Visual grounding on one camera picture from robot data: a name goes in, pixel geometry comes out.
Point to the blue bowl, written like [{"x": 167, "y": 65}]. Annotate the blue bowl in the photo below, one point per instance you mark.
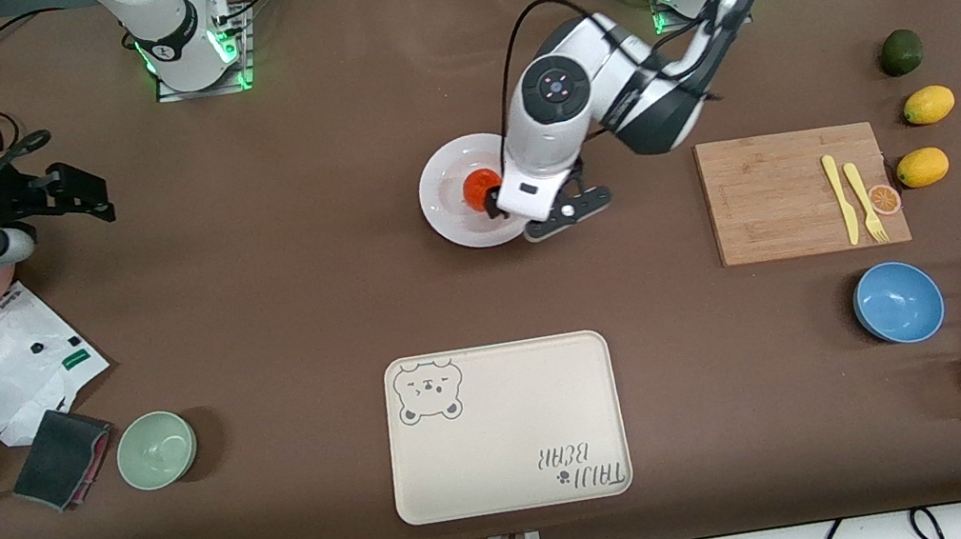
[{"x": 898, "y": 300}]

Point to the cream bear print tray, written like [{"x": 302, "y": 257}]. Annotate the cream bear print tray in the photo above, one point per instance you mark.
[{"x": 507, "y": 439}]

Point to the orange fruit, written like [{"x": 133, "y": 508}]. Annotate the orange fruit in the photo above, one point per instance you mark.
[{"x": 479, "y": 185}]

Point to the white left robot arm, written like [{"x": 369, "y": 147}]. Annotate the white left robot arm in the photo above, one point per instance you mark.
[{"x": 560, "y": 103}]

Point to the wooden cutting board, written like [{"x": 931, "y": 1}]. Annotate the wooden cutting board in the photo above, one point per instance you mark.
[{"x": 746, "y": 179}]

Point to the pale green bowl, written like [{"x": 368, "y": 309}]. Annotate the pale green bowl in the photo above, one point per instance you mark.
[{"x": 157, "y": 449}]

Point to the brown table cover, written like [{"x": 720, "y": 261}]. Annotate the brown table cover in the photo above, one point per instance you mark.
[{"x": 253, "y": 296}]

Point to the grey folded cloth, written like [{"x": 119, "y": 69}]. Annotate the grey folded cloth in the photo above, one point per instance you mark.
[{"x": 57, "y": 457}]

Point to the orange slice toy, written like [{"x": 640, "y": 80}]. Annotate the orange slice toy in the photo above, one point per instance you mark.
[{"x": 885, "y": 199}]

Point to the yellow plastic fork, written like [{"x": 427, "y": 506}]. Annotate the yellow plastic fork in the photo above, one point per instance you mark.
[{"x": 863, "y": 199}]

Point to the yellow plastic knife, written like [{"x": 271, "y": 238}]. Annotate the yellow plastic knife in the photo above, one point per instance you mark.
[{"x": 840, "y": 198}]

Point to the yellow lemon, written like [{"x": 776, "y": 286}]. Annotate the yellow lemon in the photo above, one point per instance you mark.
[
  {"x": 929, "y": 105},
  {"x": 922, "y": 168}
]

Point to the dark green avocado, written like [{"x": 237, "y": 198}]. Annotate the dark green avocado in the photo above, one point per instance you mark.
[{"x": 901, "y": 52}]

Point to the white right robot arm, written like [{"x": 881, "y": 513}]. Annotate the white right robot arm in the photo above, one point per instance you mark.
[{"x": 163, "y": 30}]

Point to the white round plate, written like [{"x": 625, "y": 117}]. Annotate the white round plate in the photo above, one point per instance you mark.
[{"x": 447, "y": 207}]

